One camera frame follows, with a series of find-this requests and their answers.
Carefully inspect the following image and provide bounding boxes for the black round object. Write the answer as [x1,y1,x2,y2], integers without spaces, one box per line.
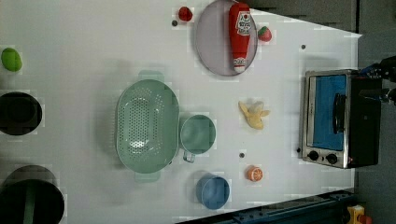
[0,91,43,135]

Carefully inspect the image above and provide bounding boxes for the grey round plate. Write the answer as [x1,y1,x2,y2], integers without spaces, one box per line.
[195,0,258,77]

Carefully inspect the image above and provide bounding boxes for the blue cup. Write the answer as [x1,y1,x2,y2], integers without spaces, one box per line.
[195,174,230,210]

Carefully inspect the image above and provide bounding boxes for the green perforated colander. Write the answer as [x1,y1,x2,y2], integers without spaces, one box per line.
[115,70,179,183]

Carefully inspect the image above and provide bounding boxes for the yellow red toy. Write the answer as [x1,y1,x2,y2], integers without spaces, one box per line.
[347,205,373,224]

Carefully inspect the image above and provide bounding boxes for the blue metal frame rail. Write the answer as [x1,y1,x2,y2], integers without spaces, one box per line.
[178,190,357,224]

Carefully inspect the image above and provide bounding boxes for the red strawberry toy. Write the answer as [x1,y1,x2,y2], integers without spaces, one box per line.
[258,26,272,42]

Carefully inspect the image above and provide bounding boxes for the orange slice toy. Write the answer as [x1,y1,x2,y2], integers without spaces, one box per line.
[247,166,263,182]

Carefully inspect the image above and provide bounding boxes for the red tomato toy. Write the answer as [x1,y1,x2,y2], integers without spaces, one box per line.
[178,7,193,21]

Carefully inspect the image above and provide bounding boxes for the green plush fruit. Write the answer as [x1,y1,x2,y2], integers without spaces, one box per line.
[1,48,22,72]

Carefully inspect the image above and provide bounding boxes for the green mug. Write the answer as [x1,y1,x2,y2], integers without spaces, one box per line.
[179,115,217,163]

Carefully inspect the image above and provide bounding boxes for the red plush ketchup bottle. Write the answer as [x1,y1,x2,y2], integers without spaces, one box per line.
[229,3,251,73]

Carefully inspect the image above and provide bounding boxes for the silver black toaster oven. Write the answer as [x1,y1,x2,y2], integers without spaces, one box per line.
[302,69,382,169]

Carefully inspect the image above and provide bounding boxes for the yellow plush peeled banana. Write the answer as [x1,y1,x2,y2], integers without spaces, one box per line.
[238,101,270,130]

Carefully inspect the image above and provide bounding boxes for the large black round container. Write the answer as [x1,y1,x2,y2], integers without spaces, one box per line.
[0,165,65,224]

